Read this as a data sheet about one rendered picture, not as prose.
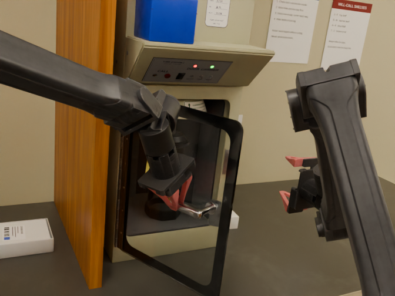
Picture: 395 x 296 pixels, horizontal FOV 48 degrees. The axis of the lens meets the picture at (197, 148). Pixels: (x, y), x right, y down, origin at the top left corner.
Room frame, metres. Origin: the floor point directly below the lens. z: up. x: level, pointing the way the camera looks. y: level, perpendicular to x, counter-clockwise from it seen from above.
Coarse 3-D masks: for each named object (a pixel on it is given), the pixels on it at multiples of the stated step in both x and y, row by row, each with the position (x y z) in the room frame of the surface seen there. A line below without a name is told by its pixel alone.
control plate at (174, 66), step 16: (160, 64) 0.94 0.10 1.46; (176, 64) 0.96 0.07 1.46; (192, 64) 0.97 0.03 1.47; (208, 64) 0.99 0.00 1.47; (224, 64) 1.00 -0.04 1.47; (144, 80) 0.97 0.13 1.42; (160, 80) 0.99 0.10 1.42; (176, 80) 1.00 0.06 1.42; (192, 80) 1.02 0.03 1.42; (208, 80) 1.04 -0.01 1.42
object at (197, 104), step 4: (180, 100) 1.09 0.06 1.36; (184, 100) 1.09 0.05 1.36; (188, 100) 1.10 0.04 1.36; (192, 100) 1.10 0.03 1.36; (196, 100) 1.11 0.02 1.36; (200, 100) 1.13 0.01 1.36; (180, 104) 1.08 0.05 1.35; (184, 104) 1.09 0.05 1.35; (188, 104) 1.09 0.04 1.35; (192, 104) 1.10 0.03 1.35; (196, 104) 1.11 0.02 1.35; (200, 104) 1.12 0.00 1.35; (204, 104) 1.15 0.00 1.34; (196, 108) 1.10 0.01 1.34; (200, 108) 1.12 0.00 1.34; (204, 108) 1.13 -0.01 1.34
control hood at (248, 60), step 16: (128, 48) 0.96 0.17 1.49; (144, 48) 0.89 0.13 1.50; (160, 48) 0.90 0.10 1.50; (176, 48) 0.92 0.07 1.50; (192, 48) 0.93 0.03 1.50; (208, 48) 0.95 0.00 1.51; (224, 48) 0.97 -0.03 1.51; (240, 48) 0.99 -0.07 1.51; (256, 48) 1.04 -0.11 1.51; (128, 64) 0.95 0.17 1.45; (144, 64) 0.93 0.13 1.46; (240, 64) 1.02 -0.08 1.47; (256, 64) 1.04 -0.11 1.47; (224, 80) 1.06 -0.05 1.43; (240, 80) 1.08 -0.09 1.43
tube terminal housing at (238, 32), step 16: (128, 0) 0.98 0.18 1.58; (240, 0) 1.11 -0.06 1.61; (128, 16) 0.99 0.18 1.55; (240, 16) 1.12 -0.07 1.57; (128, 32) 0.99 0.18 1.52; (208, 32) 1.08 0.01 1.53; (224, 32) 1.10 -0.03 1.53; (240, 32) 1.12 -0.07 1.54; (176, 96) 1.05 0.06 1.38; (192, 96) 1.07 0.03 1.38; (208, 96) 1.09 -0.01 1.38; (224, 96) 1.11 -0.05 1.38; (240, 96) 1.13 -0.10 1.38; (224, 112) 1.14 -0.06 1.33; (112, 128) 1.04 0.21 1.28; (112, 144) 1.03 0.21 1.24; (112, 160) 1.02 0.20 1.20; (112, 176) 1.02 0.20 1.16; (112, 192) 1.01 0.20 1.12; (112, 208) 1.00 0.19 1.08; (112, 224) 1.00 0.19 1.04; (112, 240) 0.99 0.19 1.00; (112, 256) 0.98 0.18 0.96; (128, 256) 1.00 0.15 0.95
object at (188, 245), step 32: (192, 128) 0.86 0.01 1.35; (224, 128) 0.82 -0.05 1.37; (128, 160) 0.96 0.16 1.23; (224, 160) 0.81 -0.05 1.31; (128, 192) 0.96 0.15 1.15; (192, 192) 0.85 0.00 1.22; (224, 192) 0.81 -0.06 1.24; (128, 224) 0.95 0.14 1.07; (160, 224) 0.90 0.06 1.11; (192, 224) 0.85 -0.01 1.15; (224, 224) 0.80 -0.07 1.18; (160, 256) 0.89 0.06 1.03; (192, 256) 0.84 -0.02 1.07; (224, 256) 0.80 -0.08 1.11; (192, 288) 0.84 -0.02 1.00
